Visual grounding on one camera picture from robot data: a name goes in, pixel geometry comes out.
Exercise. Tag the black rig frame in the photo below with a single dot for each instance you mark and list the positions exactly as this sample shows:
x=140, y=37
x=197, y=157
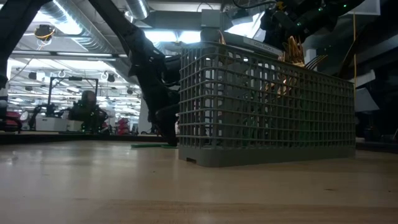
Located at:
x=73, y=78

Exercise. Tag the silver ventilation duct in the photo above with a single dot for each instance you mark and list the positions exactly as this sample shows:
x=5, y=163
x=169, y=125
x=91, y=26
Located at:
x=84, y=34

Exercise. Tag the grey junction box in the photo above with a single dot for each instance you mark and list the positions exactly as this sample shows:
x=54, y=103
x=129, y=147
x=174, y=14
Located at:
x=211, y=21

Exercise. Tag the white box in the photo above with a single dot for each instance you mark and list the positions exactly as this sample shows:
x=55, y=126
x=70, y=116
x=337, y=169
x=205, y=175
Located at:
x=49, y=124

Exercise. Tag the person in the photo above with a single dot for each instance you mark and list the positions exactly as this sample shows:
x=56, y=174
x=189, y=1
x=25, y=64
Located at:
x=88, y=109

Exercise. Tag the ceiling mounted device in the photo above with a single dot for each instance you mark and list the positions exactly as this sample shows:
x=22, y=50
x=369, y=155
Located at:
x=43, y=32

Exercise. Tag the black aluminium table frame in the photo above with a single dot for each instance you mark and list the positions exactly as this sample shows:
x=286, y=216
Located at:
x=62, y=138

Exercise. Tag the grey plastic cutlery basket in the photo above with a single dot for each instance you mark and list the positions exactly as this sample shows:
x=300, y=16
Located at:
x=264, y=155

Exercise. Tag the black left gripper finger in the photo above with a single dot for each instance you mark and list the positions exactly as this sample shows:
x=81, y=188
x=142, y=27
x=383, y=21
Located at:
x=170, y=127

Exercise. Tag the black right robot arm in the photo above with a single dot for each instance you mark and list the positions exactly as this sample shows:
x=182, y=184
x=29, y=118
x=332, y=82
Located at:
x=342, y=7

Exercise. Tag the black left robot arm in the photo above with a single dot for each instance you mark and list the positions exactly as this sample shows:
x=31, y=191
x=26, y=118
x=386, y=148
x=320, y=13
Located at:
x=15, y=31

